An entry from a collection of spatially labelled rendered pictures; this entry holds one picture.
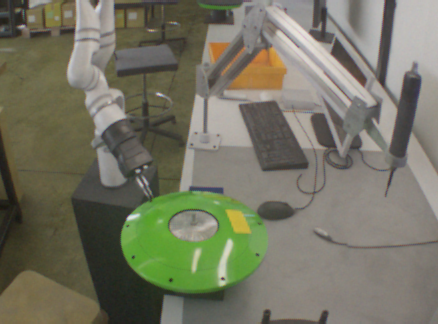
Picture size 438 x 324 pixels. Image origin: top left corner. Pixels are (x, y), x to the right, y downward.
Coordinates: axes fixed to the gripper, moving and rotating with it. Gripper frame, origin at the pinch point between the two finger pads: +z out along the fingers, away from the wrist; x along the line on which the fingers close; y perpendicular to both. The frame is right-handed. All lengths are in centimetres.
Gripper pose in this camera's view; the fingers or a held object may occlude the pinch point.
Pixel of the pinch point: (151, 197)
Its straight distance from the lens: 103.2
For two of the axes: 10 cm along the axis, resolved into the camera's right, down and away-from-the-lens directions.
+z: 5.6, 8.1, -1.7
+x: 7.2, -3.6, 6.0
